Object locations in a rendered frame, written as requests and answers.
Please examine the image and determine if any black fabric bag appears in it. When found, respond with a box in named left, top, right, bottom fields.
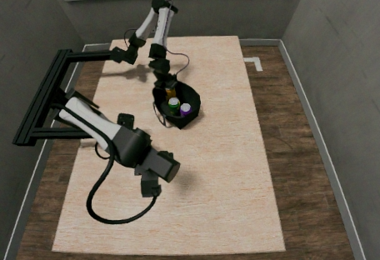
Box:
left=152, top=81, right=201, bottom=129

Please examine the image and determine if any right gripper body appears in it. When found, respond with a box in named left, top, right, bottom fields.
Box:
left=135, top=165, right=161, bottom=197

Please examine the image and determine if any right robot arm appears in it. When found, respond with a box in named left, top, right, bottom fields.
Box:
left=49, top=88, right=181, bottom=183

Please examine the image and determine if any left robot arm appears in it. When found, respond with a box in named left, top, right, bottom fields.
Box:
left=123, top=0, right=178, bottom=74

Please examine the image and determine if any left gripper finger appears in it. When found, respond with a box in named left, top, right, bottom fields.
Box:
left=156, top=87, right=168, bottom=96

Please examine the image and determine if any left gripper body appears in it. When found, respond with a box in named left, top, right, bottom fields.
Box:
left=153, top=72, right=176, bottom=89

